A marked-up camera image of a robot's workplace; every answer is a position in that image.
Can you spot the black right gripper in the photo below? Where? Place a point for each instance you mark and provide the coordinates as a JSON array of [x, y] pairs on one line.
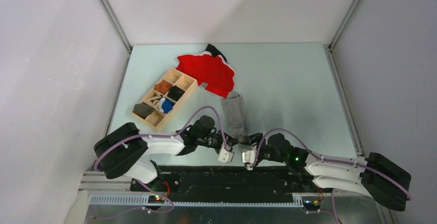
[[256, 137]]

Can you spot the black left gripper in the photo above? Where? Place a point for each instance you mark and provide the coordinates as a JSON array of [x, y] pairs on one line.
[[230, 141]]

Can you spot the grey striped underwear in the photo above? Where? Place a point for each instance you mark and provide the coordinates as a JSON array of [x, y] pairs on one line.
[[234, 110]]

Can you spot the wooden compartment organizer box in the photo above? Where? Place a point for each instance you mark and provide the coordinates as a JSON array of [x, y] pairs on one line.
[[158, 120]]

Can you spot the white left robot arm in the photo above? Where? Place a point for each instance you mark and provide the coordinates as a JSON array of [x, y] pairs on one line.
[[125, 151]]

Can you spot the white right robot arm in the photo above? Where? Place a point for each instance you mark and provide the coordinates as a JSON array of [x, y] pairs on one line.
[[374, 176]]

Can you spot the blue rolled cloth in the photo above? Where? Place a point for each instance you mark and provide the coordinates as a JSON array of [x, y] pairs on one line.
[[165, 105]]

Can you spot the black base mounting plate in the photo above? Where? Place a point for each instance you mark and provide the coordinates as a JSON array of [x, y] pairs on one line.
[[230, 184]]

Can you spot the black rolled cloth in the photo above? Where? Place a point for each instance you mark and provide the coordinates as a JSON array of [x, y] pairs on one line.
[[175, 93]]

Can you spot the red garment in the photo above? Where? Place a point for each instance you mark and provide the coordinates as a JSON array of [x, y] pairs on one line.
[[209, 67]]

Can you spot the beige rolled cloth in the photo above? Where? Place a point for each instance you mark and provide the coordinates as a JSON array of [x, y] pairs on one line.
[[154, 101]]

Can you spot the brown rolled cloth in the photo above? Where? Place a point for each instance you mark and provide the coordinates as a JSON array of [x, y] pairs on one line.
[[163, 86]]

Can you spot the dark grey rolled cloth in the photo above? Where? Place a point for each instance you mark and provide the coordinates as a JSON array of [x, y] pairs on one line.
[[143, 110]]

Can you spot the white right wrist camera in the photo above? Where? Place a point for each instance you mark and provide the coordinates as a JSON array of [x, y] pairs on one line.
[[248, 158]]

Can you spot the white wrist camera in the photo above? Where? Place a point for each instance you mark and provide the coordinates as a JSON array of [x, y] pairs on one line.
[[248, 158], [225, 156]]

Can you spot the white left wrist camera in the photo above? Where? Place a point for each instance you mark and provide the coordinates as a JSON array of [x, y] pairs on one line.
[[225, 156]]

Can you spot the aluminium front frame rail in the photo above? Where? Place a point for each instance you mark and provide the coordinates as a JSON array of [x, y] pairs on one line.
[[127, 191]]

